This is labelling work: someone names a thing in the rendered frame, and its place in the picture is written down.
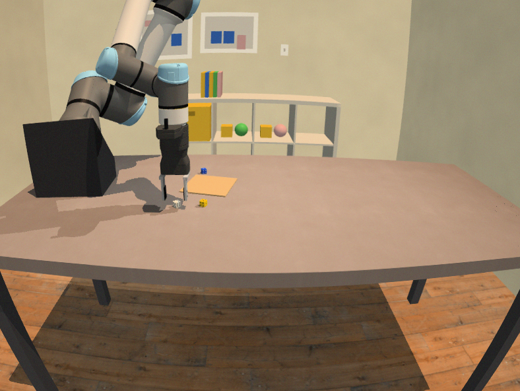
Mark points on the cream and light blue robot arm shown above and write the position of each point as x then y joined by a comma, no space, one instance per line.
130,62

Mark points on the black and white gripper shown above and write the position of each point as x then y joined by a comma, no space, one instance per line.
173,134

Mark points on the orange flat mat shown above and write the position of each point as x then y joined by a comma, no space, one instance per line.
210,185

